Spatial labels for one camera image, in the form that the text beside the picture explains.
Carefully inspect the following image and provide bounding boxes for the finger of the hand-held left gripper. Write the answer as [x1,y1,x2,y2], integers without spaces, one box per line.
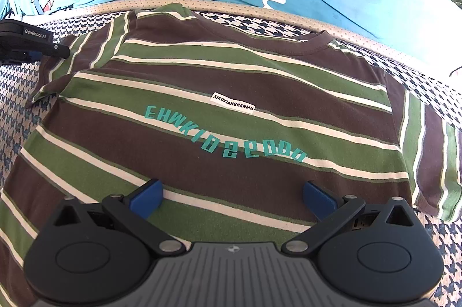
[0,52,41,65]
[41,42,71,59]

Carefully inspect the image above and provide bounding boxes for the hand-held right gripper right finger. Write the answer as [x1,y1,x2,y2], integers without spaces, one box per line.
[283,181,419,255]

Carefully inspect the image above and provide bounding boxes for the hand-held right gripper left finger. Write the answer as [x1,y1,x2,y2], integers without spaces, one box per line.
[52,179,186,255]

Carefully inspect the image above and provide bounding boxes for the green brown striped t-shirt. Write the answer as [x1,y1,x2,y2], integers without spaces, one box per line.
[0,3,462,307]

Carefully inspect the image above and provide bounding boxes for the houndstooth sofa cover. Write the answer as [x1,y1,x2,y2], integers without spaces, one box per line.
[0,0,462,307]

